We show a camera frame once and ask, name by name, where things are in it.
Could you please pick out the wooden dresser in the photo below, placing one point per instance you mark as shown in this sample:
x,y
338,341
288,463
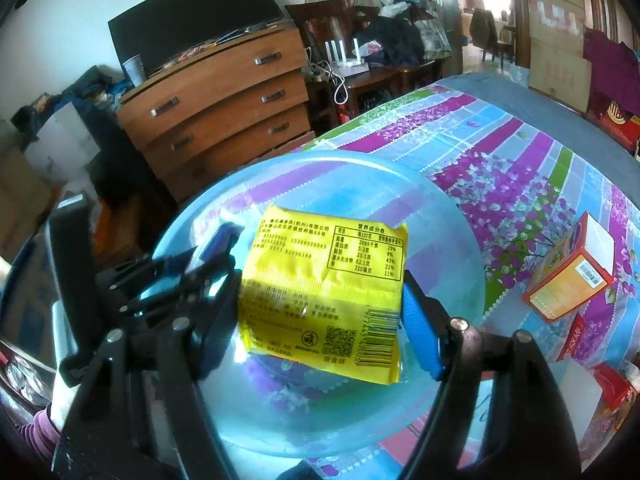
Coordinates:
x,y
215,105

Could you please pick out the dark wooden side table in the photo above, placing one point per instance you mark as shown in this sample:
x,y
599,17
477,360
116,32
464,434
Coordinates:
x,y
380,85

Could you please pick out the white cabinet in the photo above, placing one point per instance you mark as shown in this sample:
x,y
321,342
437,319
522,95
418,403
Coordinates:
x,y
60,140

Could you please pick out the red gift box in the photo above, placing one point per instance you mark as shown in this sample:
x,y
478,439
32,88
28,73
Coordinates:
x,y
620,120

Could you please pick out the grey door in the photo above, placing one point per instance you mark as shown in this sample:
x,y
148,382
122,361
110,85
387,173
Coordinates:
x,y
445,5

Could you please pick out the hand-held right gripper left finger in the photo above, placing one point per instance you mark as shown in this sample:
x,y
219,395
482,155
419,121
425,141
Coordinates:
x,y
220,330

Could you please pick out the printed purple apple bedsheet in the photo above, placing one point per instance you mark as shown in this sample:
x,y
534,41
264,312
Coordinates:
x,y
525,180

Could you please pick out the dark jacket on chair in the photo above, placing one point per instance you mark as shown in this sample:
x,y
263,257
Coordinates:
x,y
485,32

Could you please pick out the person's left forearm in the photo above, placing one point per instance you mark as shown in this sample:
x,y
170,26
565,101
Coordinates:
x,y
40,430

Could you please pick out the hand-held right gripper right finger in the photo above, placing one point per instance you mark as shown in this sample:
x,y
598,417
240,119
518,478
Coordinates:
x,y
420,330

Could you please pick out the plain cardboard box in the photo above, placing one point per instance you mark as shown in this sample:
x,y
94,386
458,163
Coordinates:
x,y
552,5

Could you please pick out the orange cardboard box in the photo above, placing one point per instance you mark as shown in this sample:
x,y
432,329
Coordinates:
x,y
565,280

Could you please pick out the black television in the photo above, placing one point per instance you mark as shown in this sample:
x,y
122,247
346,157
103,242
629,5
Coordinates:
x,y
195,15

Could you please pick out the yellow snack packet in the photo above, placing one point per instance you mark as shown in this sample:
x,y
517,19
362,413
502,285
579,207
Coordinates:
x,y
320,285

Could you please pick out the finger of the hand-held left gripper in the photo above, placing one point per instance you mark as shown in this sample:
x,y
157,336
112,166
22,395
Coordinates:
x,y
175,300
220,242

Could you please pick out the white paper cup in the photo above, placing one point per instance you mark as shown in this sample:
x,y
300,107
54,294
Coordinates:
x,y
134,70

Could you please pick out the pile of bags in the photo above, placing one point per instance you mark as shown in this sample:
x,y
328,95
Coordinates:
x,y
400,35

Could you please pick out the purple garment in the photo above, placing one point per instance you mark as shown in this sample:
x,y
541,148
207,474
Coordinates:
x,y
612,67

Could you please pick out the dark wooden chair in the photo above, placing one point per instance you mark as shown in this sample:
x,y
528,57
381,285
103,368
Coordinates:
x,y
315,25

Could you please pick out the dark blue clothes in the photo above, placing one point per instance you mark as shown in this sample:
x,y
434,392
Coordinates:
x,y
92,87

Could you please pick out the white router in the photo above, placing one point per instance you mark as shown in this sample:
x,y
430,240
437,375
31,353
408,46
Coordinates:
x,y
345,62

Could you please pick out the blue transparent plastic basin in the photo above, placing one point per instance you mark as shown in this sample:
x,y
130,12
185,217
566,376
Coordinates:
x,y
445,245

